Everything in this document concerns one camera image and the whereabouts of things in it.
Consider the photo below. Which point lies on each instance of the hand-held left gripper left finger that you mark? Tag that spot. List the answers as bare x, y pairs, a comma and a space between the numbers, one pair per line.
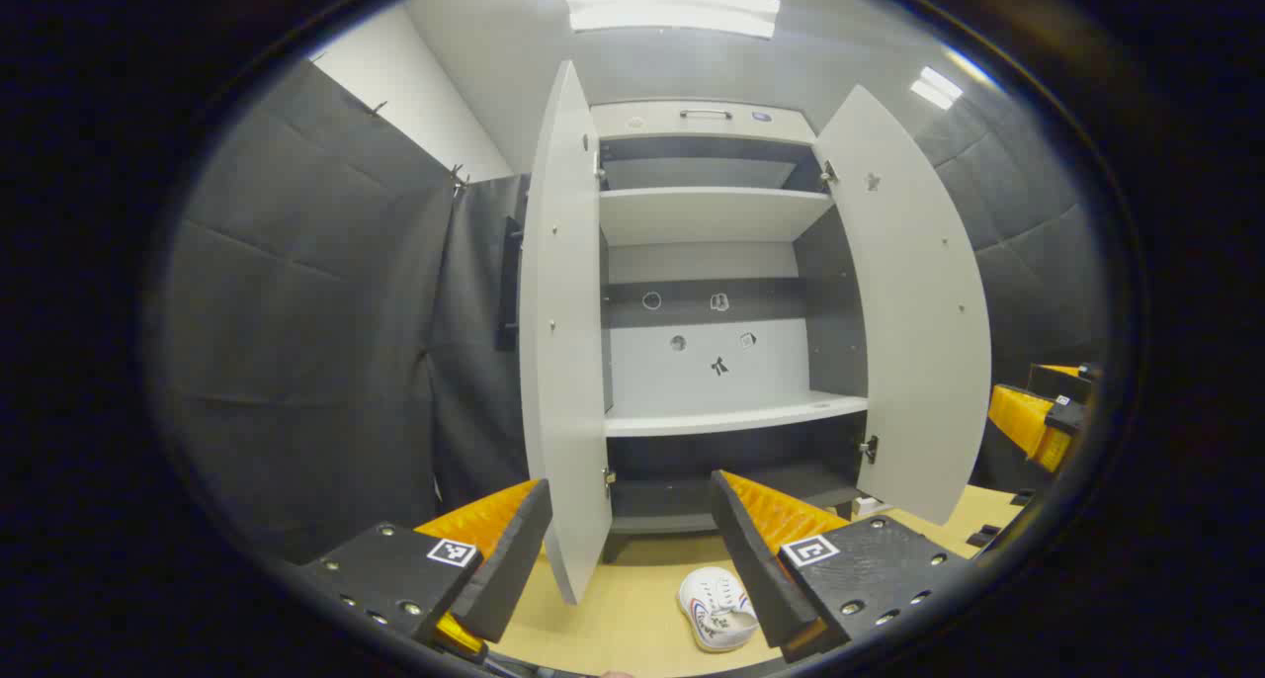
509, 569

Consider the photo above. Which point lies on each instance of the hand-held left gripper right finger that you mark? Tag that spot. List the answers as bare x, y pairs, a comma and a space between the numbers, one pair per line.
756, 569

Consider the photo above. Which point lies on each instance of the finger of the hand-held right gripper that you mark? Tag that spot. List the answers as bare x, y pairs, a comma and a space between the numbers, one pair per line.
1028, 421
1062, 380

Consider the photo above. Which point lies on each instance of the white canvas shoe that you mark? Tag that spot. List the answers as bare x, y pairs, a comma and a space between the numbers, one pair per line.
716, 609

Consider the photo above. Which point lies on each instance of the white cabinet door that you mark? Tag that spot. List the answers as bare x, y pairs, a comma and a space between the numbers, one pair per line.
919, 312
563, 362

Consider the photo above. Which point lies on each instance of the white and grey shoe cabinet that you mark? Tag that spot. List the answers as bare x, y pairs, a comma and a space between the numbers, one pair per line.
707, 213

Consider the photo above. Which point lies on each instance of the white cabinet drawer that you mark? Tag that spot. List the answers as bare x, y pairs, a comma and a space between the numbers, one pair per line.
692, 130

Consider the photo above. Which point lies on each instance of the small black block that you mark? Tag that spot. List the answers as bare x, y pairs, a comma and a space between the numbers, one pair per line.
1023, 497
983, 537

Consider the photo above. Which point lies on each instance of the black backdrop cloth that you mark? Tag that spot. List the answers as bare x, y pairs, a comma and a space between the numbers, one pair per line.
316, 312
1038, 253

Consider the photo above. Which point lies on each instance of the small white object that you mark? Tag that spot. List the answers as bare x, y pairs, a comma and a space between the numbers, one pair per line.
872, 506

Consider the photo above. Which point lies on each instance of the small ceiling light panel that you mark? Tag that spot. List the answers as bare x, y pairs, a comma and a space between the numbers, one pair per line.
936, 87

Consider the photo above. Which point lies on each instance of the metal clip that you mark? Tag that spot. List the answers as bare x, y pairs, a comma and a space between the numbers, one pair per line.
458, 179

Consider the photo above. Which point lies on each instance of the long ceiling light panel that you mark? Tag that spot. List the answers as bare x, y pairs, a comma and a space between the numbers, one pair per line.
672, 6

